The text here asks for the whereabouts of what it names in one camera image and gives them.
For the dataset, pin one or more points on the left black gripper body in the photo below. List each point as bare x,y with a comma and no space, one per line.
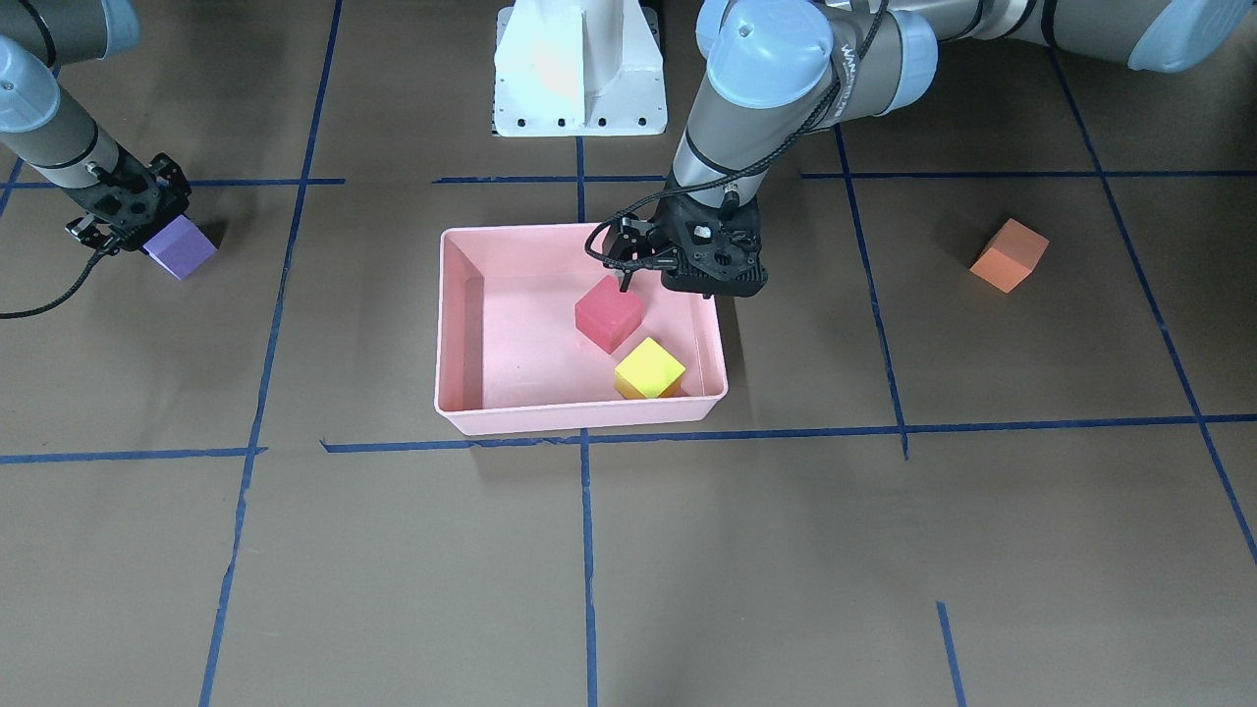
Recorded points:
671,232

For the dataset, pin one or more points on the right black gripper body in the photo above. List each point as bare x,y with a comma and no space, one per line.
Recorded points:
147,199

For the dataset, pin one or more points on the purple foam block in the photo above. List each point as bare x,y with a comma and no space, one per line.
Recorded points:
180,248

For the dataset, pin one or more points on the red foam block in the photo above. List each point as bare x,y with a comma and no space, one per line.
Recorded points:
607,316

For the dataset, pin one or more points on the yellow foam block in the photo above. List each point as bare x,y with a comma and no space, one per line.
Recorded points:
648,372

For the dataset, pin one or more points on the orange foam block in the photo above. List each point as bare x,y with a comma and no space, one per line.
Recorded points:
1010,256

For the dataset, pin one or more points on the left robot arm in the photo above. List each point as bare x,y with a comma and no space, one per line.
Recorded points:
776,71

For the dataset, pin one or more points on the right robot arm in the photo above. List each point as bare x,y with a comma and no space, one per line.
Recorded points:
41,121

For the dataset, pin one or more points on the brown paper table cover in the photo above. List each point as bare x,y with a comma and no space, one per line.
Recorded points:
919,491

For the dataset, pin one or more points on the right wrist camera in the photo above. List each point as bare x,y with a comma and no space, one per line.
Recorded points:
94,232

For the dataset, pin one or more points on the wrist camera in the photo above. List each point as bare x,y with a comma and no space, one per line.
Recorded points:
94,232
632,244

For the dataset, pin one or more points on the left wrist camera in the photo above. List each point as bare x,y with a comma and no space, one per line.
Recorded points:
632,244

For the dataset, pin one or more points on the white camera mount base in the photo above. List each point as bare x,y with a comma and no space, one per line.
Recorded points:
579,68

